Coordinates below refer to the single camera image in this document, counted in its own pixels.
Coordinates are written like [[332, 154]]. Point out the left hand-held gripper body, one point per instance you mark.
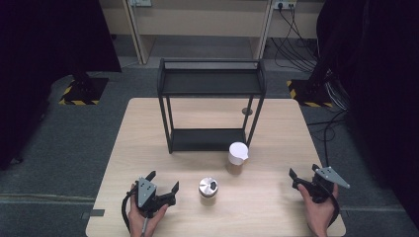
[[145, 192]]

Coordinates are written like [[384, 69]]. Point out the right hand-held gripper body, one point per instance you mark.
[[324, 187]]

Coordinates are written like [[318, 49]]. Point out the glass jar with metal lid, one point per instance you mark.
[[207, 187]]

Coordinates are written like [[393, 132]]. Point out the glass jar with white lid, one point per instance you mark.
[[237, 152]]

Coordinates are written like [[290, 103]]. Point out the black metal two-tier rack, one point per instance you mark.
[[210, 82]]

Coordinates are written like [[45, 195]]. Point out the person's right hand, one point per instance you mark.
[[319, 217]]

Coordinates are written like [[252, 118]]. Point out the person's left hand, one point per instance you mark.
[[138, 223]]

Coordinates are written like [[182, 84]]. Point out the black stand base hazard tape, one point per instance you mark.
[[309, 94], [84, 90]]

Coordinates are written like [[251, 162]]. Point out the black curtain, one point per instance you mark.
[[39, 65], [382, 82]]

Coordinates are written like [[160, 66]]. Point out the beige wooden shelf unit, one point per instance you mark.
[[197, 19]]

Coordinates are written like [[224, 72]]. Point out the wall power socket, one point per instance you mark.
[[285, 4], [141, 2]]

